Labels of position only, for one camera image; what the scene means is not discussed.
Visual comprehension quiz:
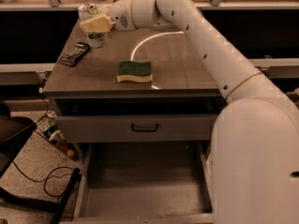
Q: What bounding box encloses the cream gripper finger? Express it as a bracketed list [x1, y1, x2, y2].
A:
[97, 4, 112, 15]
[79, 14, 115, 33]

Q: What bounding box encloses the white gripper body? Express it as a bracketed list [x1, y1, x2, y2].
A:
[110, 0, 135, 31]

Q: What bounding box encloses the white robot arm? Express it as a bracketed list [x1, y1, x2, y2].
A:
[80, 0, 299, 224]

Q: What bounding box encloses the dark rxbar chocolate bar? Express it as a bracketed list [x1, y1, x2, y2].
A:
[58, 42, 91, 66]

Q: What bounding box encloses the green yellow sponge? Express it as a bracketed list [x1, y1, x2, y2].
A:
[117, 61, 152, 83]

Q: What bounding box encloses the grey drawer cabinet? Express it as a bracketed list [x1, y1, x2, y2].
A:
[44, 29, 224, 224]

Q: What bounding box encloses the black chair base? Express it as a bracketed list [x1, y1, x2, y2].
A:
[0, 102, 82, 224]

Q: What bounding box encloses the open bottom drawer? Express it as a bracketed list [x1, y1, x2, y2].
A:
[60, 142, 213, 224]

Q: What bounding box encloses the middle drawer with black handle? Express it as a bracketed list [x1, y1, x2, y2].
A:
[56, 114, 217, 143]

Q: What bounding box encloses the wire basket with items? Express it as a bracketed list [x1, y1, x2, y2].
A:
[36, 111, 78, 160]

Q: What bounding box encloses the black floor cable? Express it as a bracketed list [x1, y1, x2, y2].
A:
[11, 160, 77, 198]

